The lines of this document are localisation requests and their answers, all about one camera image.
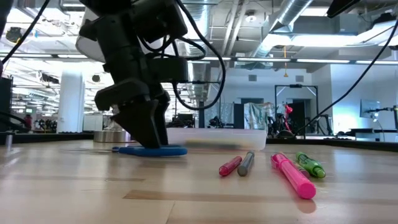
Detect yellow hanging cord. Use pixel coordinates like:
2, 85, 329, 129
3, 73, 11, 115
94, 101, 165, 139
282, 45, 289, 78

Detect dark background table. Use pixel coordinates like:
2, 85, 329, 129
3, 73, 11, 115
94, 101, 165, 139
334, 127, 398, 143

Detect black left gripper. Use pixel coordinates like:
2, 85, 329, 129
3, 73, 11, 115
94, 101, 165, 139
94, 57, 171, 148

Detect white shade silver table lamp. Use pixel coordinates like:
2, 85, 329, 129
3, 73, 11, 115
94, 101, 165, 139
75, 7, 137, 143

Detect pink lidded clear supply box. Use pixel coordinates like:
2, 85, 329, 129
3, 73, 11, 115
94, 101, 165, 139
164, 126, 268, 152

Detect clear plastic covered equipment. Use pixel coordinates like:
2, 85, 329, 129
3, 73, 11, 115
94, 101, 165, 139
244, 101, 275, 131
203, 100, 234, 126

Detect person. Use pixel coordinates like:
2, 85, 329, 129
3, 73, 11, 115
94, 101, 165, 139
24, 113, 34, 131

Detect clear plastic storage box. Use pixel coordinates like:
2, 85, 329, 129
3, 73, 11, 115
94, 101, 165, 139
0, 132, 398, 153

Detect thin black cable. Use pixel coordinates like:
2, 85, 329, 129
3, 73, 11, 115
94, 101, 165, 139
0, 0, 52, 66

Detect black power cable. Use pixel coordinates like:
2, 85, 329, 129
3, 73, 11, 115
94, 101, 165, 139
294, 0, 398, 136

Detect smooth silver ventilation duct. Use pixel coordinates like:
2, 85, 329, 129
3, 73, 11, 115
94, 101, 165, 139
248, 0, 314, 58

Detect pink highlighter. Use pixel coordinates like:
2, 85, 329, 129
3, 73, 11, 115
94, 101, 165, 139
270, 152, 317, 200

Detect light green marker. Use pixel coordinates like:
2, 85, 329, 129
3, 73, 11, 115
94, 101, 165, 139
295, 151, 326, 179

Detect corrugated silver ventilation duct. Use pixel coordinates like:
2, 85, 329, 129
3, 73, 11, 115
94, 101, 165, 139
182, 0, 214, 102

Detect blue handled scissors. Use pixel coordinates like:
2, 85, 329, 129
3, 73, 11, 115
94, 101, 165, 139
111, 144, 188, 158

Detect thick black cable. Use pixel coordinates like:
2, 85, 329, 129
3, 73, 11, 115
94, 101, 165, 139
0, 111, 29, 134

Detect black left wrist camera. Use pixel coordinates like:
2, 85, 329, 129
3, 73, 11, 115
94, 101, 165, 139
148, 57, 190, 84

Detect black cabinet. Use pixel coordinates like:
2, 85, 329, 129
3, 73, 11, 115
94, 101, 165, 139
0, 76, 14, 134

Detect white building column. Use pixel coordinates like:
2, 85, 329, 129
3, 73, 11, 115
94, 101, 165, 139
57, 70, 86, 134

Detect magenta pen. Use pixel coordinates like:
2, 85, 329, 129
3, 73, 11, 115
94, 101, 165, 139
218, 155, 243, 177

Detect white cabinet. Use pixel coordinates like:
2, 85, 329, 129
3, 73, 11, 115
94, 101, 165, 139
83, 113, 104, 132

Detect black metal frame stand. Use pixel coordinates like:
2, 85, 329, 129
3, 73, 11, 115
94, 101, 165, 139
274, 83, 319, 138

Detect linear ceiling light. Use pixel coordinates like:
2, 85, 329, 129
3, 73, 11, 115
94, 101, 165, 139
0, 53, 398, 65

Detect grey wall monitor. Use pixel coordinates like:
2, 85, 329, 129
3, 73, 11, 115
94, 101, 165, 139
359, 99, 381, 119

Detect grey pen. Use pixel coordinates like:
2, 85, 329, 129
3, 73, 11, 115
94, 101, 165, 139
236, 150, 256, 177

